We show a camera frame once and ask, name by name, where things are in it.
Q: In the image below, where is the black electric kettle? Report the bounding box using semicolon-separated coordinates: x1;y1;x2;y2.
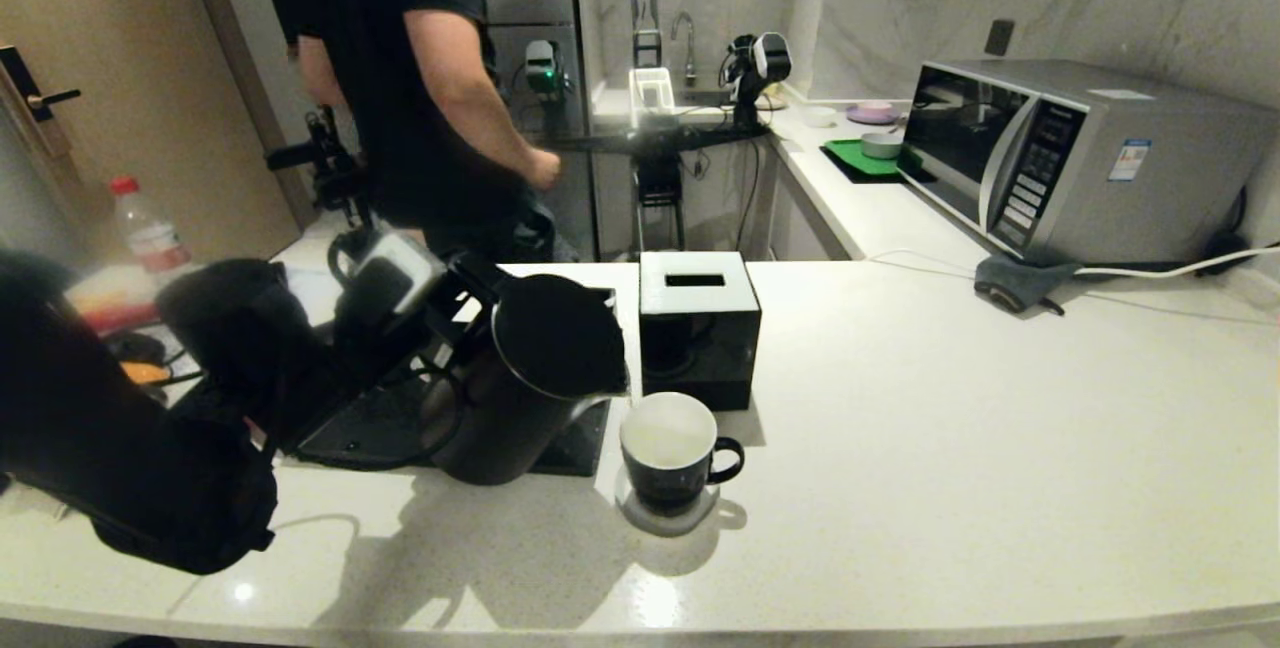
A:
420;273;632;487

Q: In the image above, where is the black rectangular serving tray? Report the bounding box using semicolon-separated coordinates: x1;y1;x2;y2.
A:
288;376;612;477

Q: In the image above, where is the black handheld device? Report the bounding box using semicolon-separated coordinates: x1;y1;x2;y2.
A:
264;106;373;231

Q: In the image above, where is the black teleoperation platform stand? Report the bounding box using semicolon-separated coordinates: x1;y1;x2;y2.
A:
555;123;771;252

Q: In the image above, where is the person in black shirt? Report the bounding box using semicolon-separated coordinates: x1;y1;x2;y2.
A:
250;0;563;264

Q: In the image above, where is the black tissue box white lid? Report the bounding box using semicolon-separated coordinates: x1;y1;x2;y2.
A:
639;250;762;412

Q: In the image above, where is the white dish rack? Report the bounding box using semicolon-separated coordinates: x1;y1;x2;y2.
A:
628;68;678;127

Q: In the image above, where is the black mug white inside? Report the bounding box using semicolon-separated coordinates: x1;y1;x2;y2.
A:
620;391;746;517

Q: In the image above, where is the clear bottle red cap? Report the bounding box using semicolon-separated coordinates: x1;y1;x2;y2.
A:
110;176;193;274

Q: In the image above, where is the red toy chili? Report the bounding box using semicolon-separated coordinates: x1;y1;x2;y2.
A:
75;300;161;335

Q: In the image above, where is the white round coaster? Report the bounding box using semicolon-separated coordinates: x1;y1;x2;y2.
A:
614;468;721;537

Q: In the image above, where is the tall black metal stand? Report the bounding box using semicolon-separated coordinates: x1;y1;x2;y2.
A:
626;0;663;69

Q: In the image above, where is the chrome kitchen faucet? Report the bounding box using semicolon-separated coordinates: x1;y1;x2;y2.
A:
670;13;698;89

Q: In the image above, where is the green tray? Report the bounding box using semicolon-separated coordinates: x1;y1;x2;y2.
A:
820;138;926;185

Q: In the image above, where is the dark grey folded cloth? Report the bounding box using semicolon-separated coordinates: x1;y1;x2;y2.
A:
972;254;1081;315

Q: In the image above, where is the silver microwave oven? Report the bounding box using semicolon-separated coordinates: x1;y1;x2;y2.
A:
897;58;1277;267

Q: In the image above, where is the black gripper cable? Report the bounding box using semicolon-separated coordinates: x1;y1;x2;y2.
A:
350;366;471;475

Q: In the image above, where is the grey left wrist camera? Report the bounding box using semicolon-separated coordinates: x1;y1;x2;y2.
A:
330;228;447;327

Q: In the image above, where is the black looped cable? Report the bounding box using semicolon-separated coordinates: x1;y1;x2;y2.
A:
105;328;201;391

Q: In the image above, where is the thin white cable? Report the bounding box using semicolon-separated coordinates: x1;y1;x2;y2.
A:
862;248;991;279

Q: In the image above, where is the black door handle lock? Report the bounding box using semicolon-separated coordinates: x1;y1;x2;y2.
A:
0;46;86;124

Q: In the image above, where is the thick white power cable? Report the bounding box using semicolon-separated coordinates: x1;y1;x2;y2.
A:
1075;244;1280;279

